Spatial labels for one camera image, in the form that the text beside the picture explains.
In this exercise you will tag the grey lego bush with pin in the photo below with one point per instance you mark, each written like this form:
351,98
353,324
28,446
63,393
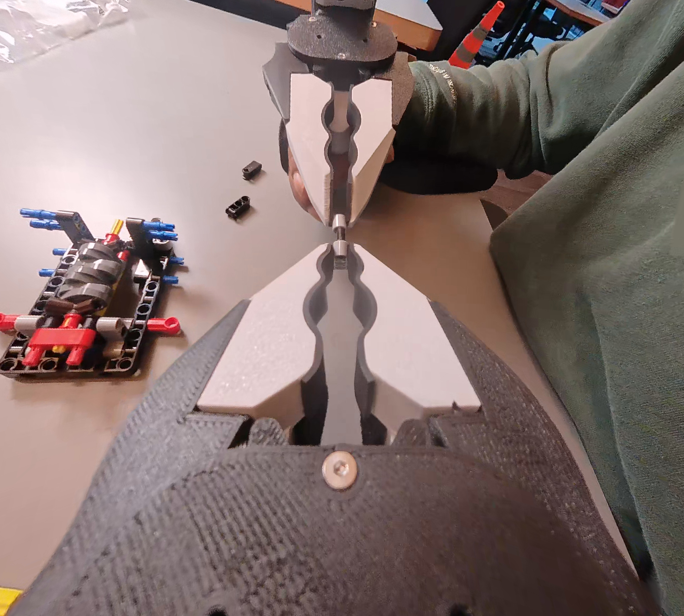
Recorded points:
340,225

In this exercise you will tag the partly built lego chassis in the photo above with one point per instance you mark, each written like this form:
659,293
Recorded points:
91,295

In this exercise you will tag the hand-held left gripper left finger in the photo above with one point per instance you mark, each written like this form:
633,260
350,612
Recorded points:
262,354

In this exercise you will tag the person's right forearm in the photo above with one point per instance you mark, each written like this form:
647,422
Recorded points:
534,103

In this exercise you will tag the person's right hand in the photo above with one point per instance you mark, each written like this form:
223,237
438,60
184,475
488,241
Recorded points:
302,188

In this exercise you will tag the person's green sweatshirt torso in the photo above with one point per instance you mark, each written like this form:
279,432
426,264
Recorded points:
598,333

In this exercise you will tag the orange traffic cone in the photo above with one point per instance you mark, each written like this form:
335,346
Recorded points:
475,36

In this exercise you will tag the clear plastic bag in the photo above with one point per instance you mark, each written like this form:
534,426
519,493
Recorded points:
48,1

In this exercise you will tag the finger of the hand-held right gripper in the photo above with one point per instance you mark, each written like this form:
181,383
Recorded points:
374,135
307,140

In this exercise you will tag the black lego connector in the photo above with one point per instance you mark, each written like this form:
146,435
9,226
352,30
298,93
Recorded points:
251,171
239,206

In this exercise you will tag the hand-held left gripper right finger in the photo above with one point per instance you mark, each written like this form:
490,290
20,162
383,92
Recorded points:
417,354

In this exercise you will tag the pile of small lego pieces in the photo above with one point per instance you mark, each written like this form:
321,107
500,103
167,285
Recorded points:
8,600

